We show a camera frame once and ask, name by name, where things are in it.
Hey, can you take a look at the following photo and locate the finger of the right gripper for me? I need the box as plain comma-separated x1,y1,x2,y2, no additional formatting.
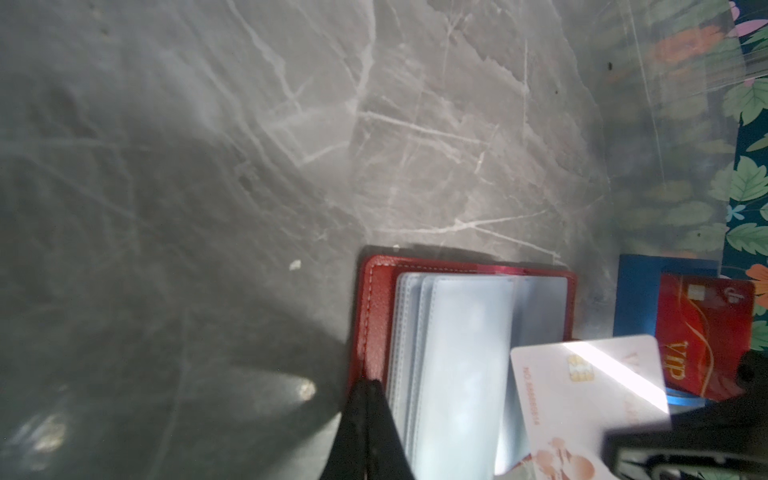
602,351,767,479

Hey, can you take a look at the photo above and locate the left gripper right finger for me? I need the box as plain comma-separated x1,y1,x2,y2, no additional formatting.
365,380,415,480

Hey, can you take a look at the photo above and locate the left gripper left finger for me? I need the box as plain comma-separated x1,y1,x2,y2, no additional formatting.
319,380,367,480

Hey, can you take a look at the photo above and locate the red leather card holder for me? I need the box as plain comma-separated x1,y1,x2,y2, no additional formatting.
349,255,576,479

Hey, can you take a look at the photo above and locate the white pink VIP card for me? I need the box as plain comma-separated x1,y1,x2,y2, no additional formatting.
510,335,671,479

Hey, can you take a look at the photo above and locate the blue card tray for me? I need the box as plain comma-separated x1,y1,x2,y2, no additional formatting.
611,253,721,415

